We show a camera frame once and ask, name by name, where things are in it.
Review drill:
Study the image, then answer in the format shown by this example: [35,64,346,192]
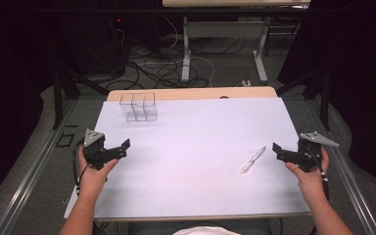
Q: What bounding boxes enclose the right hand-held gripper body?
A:
[276,131,341,173]

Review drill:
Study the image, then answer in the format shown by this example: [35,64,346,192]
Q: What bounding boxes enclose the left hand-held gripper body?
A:
[83,128,127,171]

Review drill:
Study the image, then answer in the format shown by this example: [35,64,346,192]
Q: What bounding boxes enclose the white pen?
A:
[240,145,267,175]

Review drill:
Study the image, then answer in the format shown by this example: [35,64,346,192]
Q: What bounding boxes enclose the clear acrylic organizer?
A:
[118,91,159,122]

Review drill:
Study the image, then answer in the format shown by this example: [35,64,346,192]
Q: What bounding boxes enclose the person's left hand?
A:
[76,145,119,200]

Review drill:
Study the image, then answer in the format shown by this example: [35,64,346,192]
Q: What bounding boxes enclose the person's right hand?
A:
[284,147,331,202]

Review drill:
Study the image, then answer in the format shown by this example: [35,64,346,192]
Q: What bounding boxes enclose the black metal stand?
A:
[52,0,112,130]
[275,0,334,132]

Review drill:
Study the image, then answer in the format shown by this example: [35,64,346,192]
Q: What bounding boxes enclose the white table cover sheet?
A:
[64,97,311,219]

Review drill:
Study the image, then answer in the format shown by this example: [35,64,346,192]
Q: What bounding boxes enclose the black computer tower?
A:
[62,13,131,78]

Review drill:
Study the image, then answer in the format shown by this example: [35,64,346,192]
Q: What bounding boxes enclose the person's white shirt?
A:
[172,226,243,235]

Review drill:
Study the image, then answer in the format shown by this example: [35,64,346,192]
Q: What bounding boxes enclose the white desk with metal legs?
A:
[162,0,311,84]

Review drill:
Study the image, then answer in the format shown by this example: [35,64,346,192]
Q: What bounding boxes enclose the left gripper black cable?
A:
[71,140,90,197]

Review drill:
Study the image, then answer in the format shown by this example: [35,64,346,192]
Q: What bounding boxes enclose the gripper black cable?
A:
[306,148,333,204]
[71,140,90,197]

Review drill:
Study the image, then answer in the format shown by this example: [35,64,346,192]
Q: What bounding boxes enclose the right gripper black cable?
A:
[306,148,333,204]

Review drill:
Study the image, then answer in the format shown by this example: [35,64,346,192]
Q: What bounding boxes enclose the black cables on floor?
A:
[105,35,247,92]

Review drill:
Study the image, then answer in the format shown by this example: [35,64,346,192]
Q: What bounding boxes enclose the white cable on floor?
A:
[163,16,217,88]

